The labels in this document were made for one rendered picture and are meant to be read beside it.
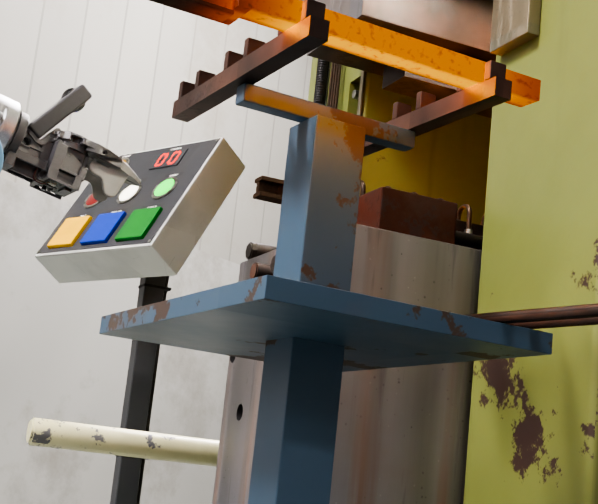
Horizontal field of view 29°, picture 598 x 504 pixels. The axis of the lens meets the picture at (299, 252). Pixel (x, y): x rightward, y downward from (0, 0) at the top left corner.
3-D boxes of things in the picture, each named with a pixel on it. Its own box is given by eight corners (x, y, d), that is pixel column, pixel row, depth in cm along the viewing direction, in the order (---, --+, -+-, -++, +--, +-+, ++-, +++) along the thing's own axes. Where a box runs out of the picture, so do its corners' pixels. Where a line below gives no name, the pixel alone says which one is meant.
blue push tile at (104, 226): (104, 239, 207) (124, 210, 212) (78, 242, 212) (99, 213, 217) (110, 246, 208) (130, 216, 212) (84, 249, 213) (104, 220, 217)
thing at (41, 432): (29, 447, 183) (34, 414, 184) (23, 447, 187) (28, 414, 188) (281, 476, 199) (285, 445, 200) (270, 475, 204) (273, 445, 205)
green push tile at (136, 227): (140, 236, 201) (161, 205, 205) (113, 239, 206) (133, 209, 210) (146, 243, 202) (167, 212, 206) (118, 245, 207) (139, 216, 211)
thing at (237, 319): (264, 298, 92) (267, 274, 92) (98, 334, 126) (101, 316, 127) (552, 354, 105) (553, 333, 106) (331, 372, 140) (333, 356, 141)
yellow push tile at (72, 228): (70, 243, 214) (90, 215, 218) (45, 245, 219) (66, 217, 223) (76, 250, 215) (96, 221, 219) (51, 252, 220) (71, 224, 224)
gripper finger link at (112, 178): (130, 211, 174) (76, 187, 170) (141, 176, 176) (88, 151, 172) (139, 207, 172) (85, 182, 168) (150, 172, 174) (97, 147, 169)
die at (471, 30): (361, 15, 171) (367, -44, 173) (306, 55, 189) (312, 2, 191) (590, 81, 187) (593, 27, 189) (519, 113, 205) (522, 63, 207)
